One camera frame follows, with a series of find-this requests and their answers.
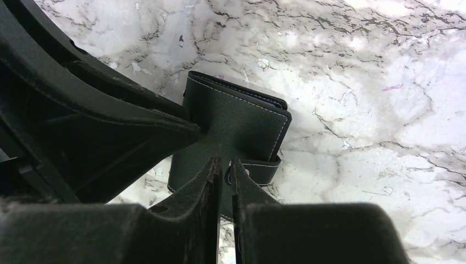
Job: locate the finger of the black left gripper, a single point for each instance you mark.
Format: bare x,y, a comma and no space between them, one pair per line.
63,140
83,65

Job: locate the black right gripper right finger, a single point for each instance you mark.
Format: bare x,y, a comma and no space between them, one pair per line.
267,231

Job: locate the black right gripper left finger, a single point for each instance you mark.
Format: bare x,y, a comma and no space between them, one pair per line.
183,228

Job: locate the black leather card holder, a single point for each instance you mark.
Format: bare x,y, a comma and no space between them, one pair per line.
235,123

